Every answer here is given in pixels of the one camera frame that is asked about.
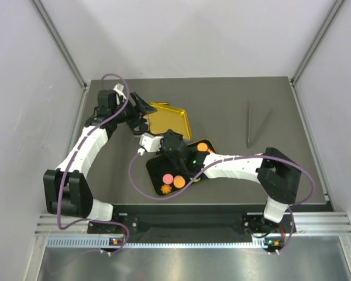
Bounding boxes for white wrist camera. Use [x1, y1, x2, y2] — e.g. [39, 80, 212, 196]
[113, 83, 126, 100]
[137, 133, 163, 156]

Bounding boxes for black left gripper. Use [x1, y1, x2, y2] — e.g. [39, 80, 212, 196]
[112, 91, 156, 129]

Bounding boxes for yellow dotted cracker cookie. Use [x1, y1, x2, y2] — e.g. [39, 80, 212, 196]
[173, 176, 186, 189]

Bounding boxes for aluminium frame rail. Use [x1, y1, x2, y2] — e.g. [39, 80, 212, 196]
[35, 212, 351, 249]

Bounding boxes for black gold-rimmed tray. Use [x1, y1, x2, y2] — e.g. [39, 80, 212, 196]
[146, 139, 216, 196]

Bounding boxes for pink sandwich cookie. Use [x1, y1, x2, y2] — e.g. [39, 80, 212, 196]
[162, 173, 174, 184]

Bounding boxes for dark green cookie tin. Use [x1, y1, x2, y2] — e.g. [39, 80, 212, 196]
[133, 131, 148, 138]

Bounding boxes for metal tongs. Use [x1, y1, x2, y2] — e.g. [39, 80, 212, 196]
[245, 102, 273, 149]

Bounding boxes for orange star piped cookie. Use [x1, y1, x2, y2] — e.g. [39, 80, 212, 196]
[160, 184, 172, 195]

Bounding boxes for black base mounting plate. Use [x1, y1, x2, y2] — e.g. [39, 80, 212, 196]
[81, 204, 298, 244]

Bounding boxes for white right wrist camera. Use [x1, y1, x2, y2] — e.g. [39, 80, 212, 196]
[137, 133, 163, 156]

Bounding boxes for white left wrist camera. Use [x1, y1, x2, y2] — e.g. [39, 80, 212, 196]
[113, 83, 126, 100]

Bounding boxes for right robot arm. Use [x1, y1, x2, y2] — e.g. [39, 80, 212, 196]
[154, 130, 301, 232]

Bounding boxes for yellow dotted cracker top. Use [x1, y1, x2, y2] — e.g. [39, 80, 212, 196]
[197, 142, 209, 152]

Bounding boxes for gold tin lid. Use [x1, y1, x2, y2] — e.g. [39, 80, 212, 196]
[147, 102, 192, 140]

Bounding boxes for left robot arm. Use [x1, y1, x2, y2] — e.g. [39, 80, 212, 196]
[43, 85, 157, 232]

